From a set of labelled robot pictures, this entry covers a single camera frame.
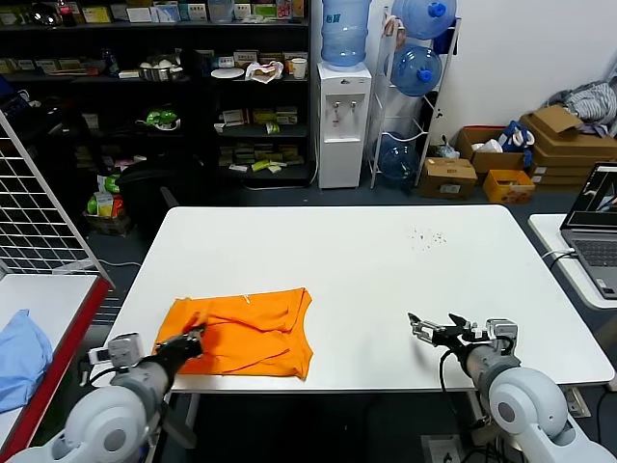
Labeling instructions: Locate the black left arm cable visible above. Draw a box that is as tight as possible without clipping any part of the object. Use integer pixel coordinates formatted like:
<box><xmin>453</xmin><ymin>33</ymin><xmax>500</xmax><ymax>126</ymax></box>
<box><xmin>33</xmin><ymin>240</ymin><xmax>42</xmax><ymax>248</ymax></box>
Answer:
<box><xmin>79</xmin><ymin>361</ymin><xmax>120</xmax><ymax>388</ymax></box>

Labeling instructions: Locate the stack of brown cardboard boxes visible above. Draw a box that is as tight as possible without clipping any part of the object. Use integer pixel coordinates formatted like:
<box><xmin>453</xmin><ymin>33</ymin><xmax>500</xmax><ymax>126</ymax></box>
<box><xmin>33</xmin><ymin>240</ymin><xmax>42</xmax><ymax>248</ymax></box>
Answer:
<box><xmin>519</xmin><ymin>106</ymin><xmax>617</xmax><ymax>187</ymax></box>

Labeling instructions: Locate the green bag on shelf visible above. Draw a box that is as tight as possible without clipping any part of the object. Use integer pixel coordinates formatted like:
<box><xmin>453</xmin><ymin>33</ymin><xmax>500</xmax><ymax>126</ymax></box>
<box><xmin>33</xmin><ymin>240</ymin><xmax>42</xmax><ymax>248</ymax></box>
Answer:
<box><xmin>136</xmin><ymin>108</ymin><xmax>183</xmax><ymax>132</ymax></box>

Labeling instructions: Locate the closed brown cardboard box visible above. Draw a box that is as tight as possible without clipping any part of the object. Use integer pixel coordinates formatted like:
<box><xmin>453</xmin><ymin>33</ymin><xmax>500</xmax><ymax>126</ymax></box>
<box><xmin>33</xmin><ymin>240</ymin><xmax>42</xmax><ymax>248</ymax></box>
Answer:
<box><xmin>416</xmin><ymin>157</ymin><xmax>479</xmax><ymax>202</ymax></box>

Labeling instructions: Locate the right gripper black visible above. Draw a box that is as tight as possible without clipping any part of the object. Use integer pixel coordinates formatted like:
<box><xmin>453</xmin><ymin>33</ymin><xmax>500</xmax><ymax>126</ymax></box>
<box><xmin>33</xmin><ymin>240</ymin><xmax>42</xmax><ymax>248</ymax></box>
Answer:
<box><xmin>408</xmin><ymin>312</ymin><xmax>488</xmax><ymax>351</ymax></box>

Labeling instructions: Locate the yellow cardboard box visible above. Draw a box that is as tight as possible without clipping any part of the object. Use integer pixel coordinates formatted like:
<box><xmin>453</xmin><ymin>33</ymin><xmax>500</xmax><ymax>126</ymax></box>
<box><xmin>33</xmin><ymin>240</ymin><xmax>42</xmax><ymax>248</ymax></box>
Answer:
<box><xmin>481</xmin><ymin>169</ymin><xmax>536</xmax><ymax>204</ymax></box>

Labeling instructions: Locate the wrist camera box grey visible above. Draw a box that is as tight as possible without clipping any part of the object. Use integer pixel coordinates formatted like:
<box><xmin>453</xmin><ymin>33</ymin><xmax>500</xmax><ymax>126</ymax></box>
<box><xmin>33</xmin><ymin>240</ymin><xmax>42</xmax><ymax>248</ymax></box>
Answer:
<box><xmin>88</xmin><ymin>333</ymin><xmax>144</xmax><ymax>370</ymax></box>
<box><xmin>484</xmin><ymin>317</ymin><xmax>520</xmax><ymax>358</ymax></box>

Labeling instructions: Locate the pile of striped clothes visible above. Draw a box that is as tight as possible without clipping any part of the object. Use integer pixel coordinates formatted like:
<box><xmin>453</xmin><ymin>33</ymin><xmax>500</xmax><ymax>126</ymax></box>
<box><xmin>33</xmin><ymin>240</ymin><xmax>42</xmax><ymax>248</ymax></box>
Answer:
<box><xmin>545</xmin><ymin>81</ymin><xmax>617</xmax><ymax>139</ymax></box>

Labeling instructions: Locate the red-edged white table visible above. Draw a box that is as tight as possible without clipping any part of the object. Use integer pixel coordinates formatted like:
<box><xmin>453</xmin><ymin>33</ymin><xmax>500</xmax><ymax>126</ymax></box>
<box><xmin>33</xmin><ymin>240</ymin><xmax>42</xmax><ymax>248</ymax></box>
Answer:
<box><xmin>0</xmin><ymin>273</ymin><xmax>113</xmax><ymax>454</ymax></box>

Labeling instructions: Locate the left wrist camera box grey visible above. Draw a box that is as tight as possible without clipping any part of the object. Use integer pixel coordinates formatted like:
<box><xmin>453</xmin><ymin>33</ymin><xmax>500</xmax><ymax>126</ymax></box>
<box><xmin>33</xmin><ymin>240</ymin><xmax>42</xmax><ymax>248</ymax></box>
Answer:
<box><xmin>88</xmin><ymin>333</ymin><xmax>144</xmax><ymax>370</ymax></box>

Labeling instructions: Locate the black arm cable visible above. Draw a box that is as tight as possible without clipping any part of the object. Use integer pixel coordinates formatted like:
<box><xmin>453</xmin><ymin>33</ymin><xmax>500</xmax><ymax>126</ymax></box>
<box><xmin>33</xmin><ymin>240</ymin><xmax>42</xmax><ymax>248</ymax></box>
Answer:
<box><xmin>79</xmin><ymin>361</ymin><xmax>120</xmax><ymax>388</ymax></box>
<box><xmin>438</xmin><ymin>347</ymin><xmax>486</xmax><ymax>429</ymax></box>

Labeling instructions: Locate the open brown cardboard box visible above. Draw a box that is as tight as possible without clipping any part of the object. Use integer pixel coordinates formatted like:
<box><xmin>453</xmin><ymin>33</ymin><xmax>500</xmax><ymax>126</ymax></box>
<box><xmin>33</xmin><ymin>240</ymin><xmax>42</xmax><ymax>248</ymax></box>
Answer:
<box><xmin>455</xmin><ymin>125</ymin><xmax>527</xmax><ymax>175</ymax></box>

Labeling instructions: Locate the small white side table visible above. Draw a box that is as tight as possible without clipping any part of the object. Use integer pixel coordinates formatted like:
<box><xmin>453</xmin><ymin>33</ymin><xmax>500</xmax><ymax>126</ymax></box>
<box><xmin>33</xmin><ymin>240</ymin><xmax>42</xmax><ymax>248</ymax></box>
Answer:
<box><xmin>527</xmin><ymin>213</ymin><xmax>617</xmax><ymax>348</ymax></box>

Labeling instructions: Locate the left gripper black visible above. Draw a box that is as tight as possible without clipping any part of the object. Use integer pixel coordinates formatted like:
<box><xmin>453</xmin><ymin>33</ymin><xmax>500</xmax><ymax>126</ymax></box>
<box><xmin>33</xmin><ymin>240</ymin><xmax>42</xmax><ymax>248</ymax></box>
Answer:
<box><xmin>153</xmin><ymin>322</ymin><xmax>208</xmax><ymax>373</ymax></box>

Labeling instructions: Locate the white laptop cable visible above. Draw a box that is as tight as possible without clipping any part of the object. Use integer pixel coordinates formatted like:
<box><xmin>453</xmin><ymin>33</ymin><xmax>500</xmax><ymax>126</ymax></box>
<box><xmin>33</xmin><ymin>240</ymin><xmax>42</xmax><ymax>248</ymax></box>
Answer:
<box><xmin>540</xmin><ymin>248</ymin><xmax>576</xmax><ymax>264</ymax></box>

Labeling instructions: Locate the metal bowl with white balls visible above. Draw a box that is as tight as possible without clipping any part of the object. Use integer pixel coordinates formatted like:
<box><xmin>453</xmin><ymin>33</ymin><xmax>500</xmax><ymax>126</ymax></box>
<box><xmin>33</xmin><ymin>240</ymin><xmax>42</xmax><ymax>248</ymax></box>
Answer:
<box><xmin>138</xmin><ymin>56</ymin><xmax>185</xmax><ymax>83</ymax></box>

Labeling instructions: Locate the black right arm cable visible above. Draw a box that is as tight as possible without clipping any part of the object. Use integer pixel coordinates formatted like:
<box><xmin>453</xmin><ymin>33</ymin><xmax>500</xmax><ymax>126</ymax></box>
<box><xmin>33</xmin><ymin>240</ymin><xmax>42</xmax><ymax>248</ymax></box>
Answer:
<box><xmin>438</xmin><ymin>347</ymin><xmax>486</xmax><ymax>429</ymax></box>

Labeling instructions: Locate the upright blue water bottle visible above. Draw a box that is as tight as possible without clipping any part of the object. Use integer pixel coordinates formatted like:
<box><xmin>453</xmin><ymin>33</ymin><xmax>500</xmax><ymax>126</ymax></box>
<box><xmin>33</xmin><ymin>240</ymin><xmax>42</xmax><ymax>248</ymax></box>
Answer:
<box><xmin>321</xmin><ymin>0</ymin><xmax>372</xmax><ymax>74</ymax></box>

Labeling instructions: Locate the orange t-shirt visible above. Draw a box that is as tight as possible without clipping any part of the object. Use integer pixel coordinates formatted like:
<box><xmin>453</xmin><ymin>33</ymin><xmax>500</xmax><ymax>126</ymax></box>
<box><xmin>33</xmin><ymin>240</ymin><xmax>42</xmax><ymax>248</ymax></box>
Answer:
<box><xmin>152</xmin><ymin>286</ymin><xmax>315</xmax><ymax>380</ymax></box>

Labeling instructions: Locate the white metal jug rack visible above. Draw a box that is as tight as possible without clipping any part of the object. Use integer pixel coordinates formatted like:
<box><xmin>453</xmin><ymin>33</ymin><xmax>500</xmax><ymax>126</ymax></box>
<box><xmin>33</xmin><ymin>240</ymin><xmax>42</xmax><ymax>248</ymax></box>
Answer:
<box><xmin>368</xmin><ymin>7</ymin><xmax>462</xmax><ymax>190</ymax></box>

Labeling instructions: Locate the black shelving unit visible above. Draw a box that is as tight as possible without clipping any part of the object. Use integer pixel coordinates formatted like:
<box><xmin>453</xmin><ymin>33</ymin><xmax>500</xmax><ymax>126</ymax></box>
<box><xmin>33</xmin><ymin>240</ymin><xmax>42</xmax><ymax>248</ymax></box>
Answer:
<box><xmin>0</xmin><ymin>0</ymin><xmax>312</xmax><ymax>190</ymax></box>

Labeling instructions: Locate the blue water jug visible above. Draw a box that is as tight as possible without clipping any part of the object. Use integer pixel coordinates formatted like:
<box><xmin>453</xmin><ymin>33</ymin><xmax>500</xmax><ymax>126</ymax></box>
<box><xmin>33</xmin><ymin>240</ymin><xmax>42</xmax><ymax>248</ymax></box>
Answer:
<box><xmin>389</xmin><ymin>44</ymin><xmax>443</xmax><ymax>99</ymax></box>
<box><xmin>378</xmin><ymin>132</ymin><xmax>421</xmax><ymax>183</ymax></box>
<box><xmin>390</xmin><ymin>0</ymin><xmax>457</xmax><ymax>41</ymax></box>

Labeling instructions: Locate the right wrist camera box grey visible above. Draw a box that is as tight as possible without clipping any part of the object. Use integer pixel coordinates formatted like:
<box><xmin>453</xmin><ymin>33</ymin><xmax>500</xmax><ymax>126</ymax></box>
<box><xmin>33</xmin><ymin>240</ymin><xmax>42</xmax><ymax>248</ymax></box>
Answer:
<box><xmin>484</xmin><ymin>317</ymin><xmax>520</xmax><ymax>358</ymax></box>

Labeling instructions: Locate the white wire grid panel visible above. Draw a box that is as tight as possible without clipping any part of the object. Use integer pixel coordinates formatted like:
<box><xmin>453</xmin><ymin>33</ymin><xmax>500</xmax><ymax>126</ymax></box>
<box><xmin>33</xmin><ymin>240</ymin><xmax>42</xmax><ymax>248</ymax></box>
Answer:
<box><xmin>0</xmin><ymin>108</ymin><xmax>117</xmax><ymax>290</ymax></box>

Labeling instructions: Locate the white plastic bag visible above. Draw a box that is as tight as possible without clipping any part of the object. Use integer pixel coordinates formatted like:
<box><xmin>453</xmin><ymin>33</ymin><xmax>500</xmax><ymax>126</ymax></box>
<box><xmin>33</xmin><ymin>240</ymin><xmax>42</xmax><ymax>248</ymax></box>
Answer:
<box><xmin>244</xmin><ymin>61</ymin><xmax>284</xmax><ymax>87</ymax></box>

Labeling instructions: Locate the light blue cloth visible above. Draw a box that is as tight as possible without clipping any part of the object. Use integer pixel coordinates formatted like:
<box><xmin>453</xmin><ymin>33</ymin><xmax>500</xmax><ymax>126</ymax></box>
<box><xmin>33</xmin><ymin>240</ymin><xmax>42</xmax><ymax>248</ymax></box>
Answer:
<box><xmin>0</xmin><ymin>309</ymin><xmax>54</xmax><ymax>415</ymax></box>

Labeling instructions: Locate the grey laptop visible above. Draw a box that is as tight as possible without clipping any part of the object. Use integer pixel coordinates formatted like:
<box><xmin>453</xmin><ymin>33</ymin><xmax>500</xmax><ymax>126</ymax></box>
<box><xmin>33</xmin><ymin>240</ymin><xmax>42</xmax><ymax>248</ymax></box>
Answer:
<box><xmin>558</xmin><ymin>161</ymin><xmax>617</xmax><ymax>301</ymax></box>

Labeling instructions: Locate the white water dispenser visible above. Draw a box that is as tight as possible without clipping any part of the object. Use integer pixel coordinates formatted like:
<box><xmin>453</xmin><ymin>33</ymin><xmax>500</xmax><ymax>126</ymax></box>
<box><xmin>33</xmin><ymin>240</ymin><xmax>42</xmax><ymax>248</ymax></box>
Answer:
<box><xmin>316</xmin><ymin>62</ymin><xmax>373</xmax><ymax>190</ymax></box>

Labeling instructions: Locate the box of snack bags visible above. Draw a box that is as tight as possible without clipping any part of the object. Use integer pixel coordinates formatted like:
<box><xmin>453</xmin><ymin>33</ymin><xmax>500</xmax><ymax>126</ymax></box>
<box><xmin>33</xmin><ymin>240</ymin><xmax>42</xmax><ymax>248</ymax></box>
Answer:
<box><xmin>84</xmin><ymin>174</ymin><xmax>134</xmax><ymax>238</ymax></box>

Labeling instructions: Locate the blue bag with white handles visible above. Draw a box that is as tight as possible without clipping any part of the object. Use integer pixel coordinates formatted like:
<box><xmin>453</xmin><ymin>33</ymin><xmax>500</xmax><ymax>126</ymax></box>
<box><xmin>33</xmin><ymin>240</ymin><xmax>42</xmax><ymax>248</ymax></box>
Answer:
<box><xmin>498</xmin><ymin>120</ymin><xmax>536</xmax><ymax>168</ymax></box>

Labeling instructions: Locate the white box with black mark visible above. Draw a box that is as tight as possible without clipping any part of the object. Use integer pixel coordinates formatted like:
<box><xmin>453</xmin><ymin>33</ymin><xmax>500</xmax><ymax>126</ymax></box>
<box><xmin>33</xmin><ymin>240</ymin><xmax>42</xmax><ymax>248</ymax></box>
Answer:
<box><xmin>420</xmin><ymin>435</ymin><xmax>467</xmax><ymax>463</ymax></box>

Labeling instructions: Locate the black office chair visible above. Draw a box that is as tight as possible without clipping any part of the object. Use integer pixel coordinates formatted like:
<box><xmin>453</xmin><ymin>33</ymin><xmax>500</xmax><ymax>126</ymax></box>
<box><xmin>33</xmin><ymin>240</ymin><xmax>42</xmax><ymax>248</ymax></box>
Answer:
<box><xmin>117</xmin><ymin>156</ymin><xmax>208</xmax><ymax>237</ymax></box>

